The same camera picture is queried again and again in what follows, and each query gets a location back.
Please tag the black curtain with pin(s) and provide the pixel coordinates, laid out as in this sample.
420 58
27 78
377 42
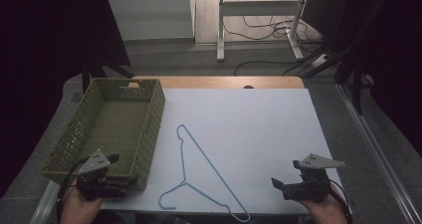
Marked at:
388 51
49 68

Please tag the person's right hand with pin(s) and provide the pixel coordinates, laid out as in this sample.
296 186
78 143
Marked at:
326 210

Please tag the white table mat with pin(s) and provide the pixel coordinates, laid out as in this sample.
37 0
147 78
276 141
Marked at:
258 134

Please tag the white cabinet panel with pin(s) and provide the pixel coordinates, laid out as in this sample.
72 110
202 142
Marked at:
149 15

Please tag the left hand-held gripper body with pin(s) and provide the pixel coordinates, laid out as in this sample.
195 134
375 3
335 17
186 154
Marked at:
94 164

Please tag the white power strip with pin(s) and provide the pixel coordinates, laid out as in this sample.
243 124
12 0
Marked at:
319 60

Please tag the black metal stand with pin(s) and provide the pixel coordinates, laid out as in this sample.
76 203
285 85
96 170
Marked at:
99 73
356 84

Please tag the white metal desk frame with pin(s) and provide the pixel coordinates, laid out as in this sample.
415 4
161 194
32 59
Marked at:
257 8

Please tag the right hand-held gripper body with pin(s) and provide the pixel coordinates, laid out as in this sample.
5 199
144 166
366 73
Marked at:
312 180

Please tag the person's left hand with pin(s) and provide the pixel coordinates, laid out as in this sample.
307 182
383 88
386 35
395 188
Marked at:
79 207

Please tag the black table grommet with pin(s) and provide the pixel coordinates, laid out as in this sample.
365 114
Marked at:
248 87

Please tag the olive green woven basket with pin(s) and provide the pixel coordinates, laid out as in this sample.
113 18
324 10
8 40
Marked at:
116 127

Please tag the aluminium rail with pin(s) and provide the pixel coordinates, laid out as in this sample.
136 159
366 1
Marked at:
378 151
44 204

